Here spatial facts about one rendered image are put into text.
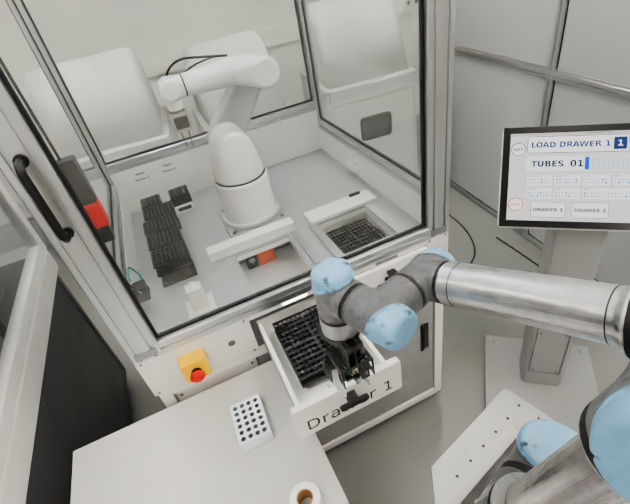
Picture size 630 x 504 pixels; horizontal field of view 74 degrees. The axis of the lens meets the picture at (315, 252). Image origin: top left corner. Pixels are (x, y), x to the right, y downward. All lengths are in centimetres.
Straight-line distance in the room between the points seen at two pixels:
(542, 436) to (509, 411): 34
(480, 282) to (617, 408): 28
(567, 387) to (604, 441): 173
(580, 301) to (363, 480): 147
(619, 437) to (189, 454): 101
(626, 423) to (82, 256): 96
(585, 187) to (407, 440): 122
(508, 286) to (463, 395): 151
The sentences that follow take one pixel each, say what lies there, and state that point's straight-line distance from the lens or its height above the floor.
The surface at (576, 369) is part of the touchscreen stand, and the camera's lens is 228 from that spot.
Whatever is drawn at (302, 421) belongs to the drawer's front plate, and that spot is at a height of 89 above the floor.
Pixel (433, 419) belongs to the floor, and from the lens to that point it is 205.
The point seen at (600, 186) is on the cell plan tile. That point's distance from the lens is 148.
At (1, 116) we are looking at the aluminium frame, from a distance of 94.
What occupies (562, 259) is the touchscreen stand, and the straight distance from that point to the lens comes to 166.
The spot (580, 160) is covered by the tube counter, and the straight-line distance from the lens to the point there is 149.
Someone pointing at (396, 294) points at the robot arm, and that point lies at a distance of 68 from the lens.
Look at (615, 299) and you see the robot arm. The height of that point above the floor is 138.
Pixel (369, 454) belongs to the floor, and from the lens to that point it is 198.
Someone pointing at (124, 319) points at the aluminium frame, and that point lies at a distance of 114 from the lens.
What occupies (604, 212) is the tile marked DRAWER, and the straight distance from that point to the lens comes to 148.
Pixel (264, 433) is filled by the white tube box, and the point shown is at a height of 80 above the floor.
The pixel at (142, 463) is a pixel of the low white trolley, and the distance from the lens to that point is 130.
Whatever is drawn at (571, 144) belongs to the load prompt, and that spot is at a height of 115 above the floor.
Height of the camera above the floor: 177
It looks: 37 degrees down
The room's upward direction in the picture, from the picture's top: 12 degrees counter-clockwise
